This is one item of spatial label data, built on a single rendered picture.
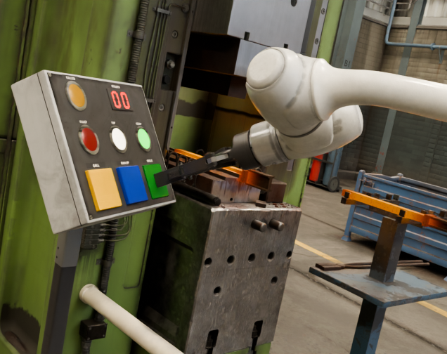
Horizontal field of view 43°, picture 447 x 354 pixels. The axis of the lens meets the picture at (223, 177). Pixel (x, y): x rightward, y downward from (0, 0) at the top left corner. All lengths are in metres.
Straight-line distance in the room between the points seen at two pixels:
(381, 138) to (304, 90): 10.08
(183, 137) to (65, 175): 1.11
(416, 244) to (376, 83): 4.56
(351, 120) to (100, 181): 0.46
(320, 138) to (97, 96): 0.44
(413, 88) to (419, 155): 9.54
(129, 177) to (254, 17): 0.64
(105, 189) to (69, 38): 0.78
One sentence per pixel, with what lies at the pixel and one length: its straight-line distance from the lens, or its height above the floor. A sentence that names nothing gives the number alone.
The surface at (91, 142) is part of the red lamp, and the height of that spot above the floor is 1.09.
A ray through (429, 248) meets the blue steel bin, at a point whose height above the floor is 0.21.
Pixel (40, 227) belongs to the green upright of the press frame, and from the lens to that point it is 1.82.
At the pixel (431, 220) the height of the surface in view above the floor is 0.97.
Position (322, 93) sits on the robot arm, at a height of 1.25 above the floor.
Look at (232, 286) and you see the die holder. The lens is 1.66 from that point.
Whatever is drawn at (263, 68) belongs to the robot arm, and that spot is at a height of 1.27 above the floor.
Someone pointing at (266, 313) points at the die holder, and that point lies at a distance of 1.83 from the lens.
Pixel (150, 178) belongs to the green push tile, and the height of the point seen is 1.01.
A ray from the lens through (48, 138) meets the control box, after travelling 1.04.
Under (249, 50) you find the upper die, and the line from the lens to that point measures 1.57.
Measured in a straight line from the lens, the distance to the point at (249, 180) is 1.63.
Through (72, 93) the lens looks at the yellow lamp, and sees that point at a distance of 1.08.
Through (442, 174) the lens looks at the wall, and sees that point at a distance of 10.22.
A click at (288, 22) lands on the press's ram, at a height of 1.44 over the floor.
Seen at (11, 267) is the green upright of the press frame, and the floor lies 0.56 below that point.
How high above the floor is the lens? 1.23
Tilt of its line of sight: 9 degrees down
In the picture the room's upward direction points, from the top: 11 degrees clockwise
